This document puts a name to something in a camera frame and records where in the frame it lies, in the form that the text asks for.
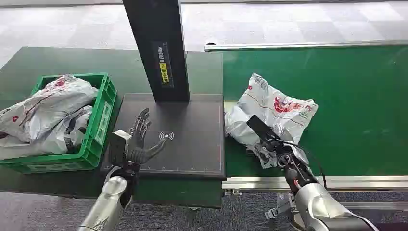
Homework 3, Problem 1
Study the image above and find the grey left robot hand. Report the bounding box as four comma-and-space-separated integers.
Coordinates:
127, 107, 168, 165

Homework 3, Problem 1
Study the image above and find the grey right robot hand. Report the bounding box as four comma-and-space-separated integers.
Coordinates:
254, 139, 309, 170

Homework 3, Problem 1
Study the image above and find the white parcel bag red print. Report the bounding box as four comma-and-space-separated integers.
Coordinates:
224, 72, 319, 169

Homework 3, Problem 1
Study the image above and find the green plastic crate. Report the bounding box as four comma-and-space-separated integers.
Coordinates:
0, 72, 118, 174

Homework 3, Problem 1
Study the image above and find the yellow black warning label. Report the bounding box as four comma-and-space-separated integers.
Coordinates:
158, 62, 170, 85

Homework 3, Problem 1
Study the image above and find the crumpled grey parcel bag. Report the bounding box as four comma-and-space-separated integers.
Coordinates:
0, 105, 94, 161

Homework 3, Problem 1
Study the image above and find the large grey parcel bag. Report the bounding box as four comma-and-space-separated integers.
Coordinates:
0, 74, 100, 144

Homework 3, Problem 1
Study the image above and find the green conveyor belt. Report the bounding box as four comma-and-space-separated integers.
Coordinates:
222, 45, 408, 178

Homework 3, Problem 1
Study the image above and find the black scanner column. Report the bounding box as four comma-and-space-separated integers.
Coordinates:
122, 0, 191, 103

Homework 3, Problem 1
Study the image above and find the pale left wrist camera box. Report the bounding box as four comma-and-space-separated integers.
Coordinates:
109, 129, 132, 164

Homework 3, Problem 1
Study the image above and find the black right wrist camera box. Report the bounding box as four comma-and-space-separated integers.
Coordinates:
246, 115, 273, 141

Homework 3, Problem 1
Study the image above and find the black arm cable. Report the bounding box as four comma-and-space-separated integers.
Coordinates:
272, 138, 328, 190

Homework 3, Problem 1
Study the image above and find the black scanner base plate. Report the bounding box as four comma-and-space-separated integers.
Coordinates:
101, 93, 227, 179

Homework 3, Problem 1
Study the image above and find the grey plastic bracket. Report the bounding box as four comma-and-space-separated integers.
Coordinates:
264, 193, 298, 221

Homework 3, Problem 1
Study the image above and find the silver conveyor side rail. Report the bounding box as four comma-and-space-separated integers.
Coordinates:
204, 40, 408, 52
221, 175, 408, 194

